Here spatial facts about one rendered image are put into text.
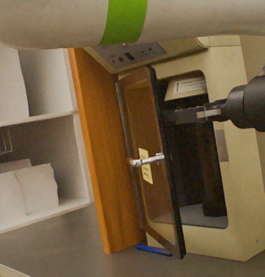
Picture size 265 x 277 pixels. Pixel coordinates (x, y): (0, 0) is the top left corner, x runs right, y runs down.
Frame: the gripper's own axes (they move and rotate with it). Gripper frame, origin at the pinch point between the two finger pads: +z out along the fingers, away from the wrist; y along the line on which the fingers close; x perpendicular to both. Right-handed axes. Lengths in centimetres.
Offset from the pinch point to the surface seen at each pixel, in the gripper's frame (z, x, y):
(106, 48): 20.8, -18.5, -3.2
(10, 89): 134, -24, -31
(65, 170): 136, 21, -54
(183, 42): -0.4, -14.9, -6.9
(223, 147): -2.7, 8.3, -11.1
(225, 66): -3.8, -8.7, -15.2
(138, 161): 5.4, 7.6, 5.9
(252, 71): 16, -8, -54
